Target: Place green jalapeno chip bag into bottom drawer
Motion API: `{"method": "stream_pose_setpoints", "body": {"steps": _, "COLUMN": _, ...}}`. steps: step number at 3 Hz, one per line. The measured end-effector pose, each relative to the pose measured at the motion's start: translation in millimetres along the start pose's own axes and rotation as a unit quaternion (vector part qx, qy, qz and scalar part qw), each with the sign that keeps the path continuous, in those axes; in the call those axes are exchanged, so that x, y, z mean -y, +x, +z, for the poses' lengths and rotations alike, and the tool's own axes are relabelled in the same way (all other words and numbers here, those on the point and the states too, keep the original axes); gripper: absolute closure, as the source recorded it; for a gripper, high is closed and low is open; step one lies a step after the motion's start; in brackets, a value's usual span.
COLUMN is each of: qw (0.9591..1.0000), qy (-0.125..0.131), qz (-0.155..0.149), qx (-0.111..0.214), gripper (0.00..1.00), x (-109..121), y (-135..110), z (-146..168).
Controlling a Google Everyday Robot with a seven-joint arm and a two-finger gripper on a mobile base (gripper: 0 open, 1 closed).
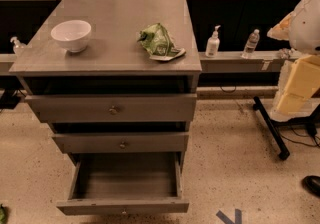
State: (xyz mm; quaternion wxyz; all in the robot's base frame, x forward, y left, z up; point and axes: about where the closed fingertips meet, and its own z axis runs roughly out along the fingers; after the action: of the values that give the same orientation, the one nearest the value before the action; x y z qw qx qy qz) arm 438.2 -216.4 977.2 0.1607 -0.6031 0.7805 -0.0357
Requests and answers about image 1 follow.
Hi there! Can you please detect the white pump lotion bottle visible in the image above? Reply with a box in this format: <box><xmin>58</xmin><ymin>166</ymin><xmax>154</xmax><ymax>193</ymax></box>
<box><xmin>205</xmin><ymin>25</ymin><xmax>220</xmax><ymax>57</ymax></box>

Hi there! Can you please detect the clear pump sanitizer bottle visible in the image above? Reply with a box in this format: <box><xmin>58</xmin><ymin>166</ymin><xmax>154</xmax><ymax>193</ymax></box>
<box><xmin>10</xmin><ymin>36</ymin><xmax>26</xmax><ymax>56</ymax></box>

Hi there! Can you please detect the middle grey drawer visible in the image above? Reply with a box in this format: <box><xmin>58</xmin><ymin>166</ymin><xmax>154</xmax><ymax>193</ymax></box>
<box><xmin>53</xmin><ymin>132</ymin><xmax>189</xmax><ymax>153</ymax></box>

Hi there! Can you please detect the green jalapeno chip bag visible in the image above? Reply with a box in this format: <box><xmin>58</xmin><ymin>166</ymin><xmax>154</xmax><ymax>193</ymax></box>
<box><xmin>138</xmin><ymin>23</ymin><xmax>186</xmax><ymax>62</ymax></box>

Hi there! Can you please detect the top grey drawer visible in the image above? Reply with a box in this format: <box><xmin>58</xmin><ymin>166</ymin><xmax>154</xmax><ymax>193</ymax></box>
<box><xmin>26</xmin><ymin>94</ymin><xmax>197</xmax><ymax>123</ymax></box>

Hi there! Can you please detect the black shoe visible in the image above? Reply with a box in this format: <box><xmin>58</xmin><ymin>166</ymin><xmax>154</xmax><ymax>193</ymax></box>
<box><xmin>302</xmin><ymin>175</ymin><xmax>320</xmax><ymax>196</ymax></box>

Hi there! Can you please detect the grey drawer cabinet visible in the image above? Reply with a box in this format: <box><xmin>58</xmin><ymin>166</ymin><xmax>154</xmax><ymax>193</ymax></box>
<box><xmin>8</xmin><ymin>0</ymin><xmax>203</xmax><ymax>216</ymax></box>

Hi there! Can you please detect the green object at floor edge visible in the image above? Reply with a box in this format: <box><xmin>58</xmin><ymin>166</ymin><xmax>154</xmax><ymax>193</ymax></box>
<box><xmin>0</xmin><ymin>204</ymin><xmax>7</xmax><ymax>224</ymax></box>

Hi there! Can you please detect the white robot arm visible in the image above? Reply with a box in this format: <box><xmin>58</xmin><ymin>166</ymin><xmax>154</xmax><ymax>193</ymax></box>
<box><xmin>267</xmin><ymin>0</ymin><xmax>320</xmax><ymax>122</ymax></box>

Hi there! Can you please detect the black stand base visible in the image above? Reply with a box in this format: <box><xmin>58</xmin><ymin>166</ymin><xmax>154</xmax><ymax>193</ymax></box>
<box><xmin>253</xmin><ymin>96</ymin><xmax>320</xmax><ymax>160</ymax></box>

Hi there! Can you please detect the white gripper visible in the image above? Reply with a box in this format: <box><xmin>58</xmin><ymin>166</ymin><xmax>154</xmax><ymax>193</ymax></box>
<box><xmin>268</xmin><ymin>55</ymin><xmax>320</xmax><ymax>123</ymax></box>

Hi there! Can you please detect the white ceramic bowl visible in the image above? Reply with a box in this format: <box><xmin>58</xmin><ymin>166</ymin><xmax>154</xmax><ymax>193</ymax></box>
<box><xmin>51</xmin><ymin>20</ymin><xmax>92</xmax><ymax>53</ymax></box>

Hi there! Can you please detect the clear plastic water bottle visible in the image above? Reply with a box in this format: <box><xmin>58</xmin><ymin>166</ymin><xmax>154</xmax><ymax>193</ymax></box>
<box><xmin>242</xmin><ymin>29</ymin><xmax>260</xmax><ymax>59</ymax></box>

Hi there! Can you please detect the crumpled plastic wrapper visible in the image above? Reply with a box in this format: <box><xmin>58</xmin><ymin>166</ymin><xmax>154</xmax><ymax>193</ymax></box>
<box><xmin>278</xmin><ymin>48</ymin><xmax>296</xmax><ymax>59</ymax></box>

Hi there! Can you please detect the open bottom grey drawer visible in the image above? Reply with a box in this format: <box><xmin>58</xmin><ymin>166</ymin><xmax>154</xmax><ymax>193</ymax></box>
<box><xmin>57</xmin><ymin>152</ymin><xmax>189</xmax><ymax>215</ymax></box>

